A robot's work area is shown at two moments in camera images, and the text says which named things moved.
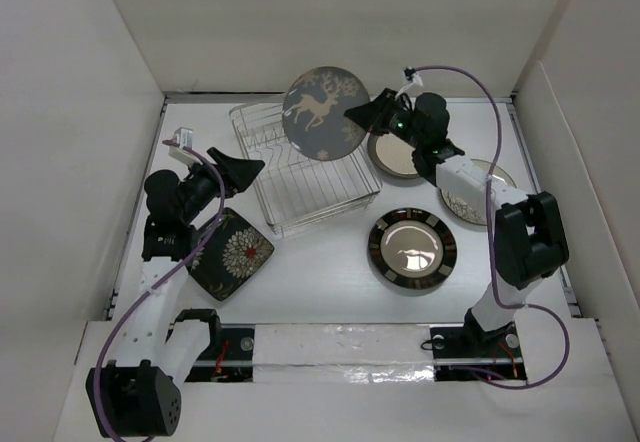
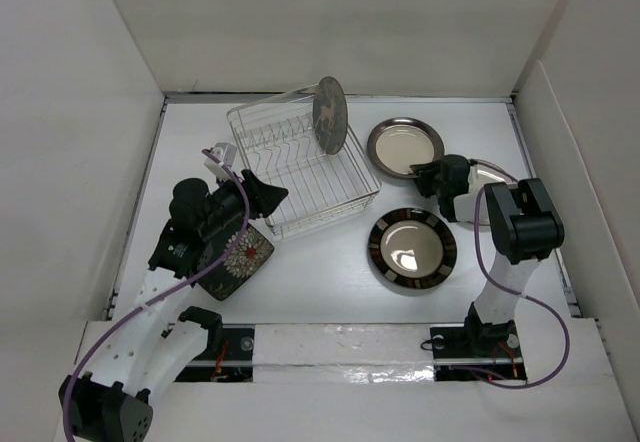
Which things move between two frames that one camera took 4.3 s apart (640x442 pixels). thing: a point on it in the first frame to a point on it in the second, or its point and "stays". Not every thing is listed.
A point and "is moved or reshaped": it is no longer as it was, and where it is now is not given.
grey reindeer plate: [313, 113] is moved or reshaped
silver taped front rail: [338, 354] stays
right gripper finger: [372, 114] to [425, 167]
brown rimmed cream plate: [392, 154] stays
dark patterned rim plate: [412, 248] stays
